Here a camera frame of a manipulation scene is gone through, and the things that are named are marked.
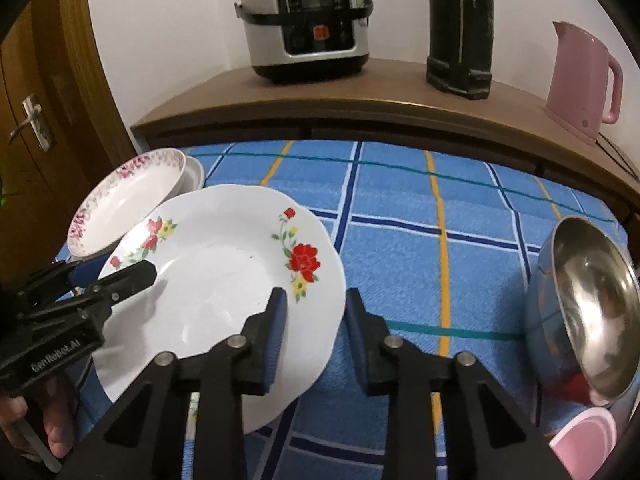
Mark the pink floral deep plate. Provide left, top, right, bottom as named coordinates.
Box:
left=66, top=148, right=186, bottom=260

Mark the pink plastic bowl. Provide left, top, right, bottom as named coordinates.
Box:
left=549, top=408, right=617, bottom=480

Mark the red flower white plate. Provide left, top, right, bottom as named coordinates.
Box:
left=93, top=184, right=346, bottom=432

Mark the stainless steel bowl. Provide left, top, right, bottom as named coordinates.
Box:
left=524, top=216, right=639, bottom=406

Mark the person's left hand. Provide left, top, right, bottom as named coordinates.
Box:
left=0, top=376, right=79, bottom=461

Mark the plain grey round plate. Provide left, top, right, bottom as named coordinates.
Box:
left=178, top=155, right=205, bottom=195

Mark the brown wooden door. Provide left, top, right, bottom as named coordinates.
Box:
left=1, top=0, right=134, bottom=284

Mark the silver black rice cooker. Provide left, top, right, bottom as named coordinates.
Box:
left=234, top=0, right=374, bottom=84

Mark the brown wooden sideboard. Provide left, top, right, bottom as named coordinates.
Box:
left=132, top=58, right=639, bottom=220

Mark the pink electric kettle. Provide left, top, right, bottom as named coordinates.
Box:
left=544, top=21, right=624, bottom=145

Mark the black tall thermos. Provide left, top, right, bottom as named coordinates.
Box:
left=426, top=0, right=495, bottom=100

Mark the silver door handle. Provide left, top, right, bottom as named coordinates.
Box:
left=9, top=94, right=54, bottom=153

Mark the black kettle power cord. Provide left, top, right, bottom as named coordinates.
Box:
left=596, top=131, right=640, bottom=181

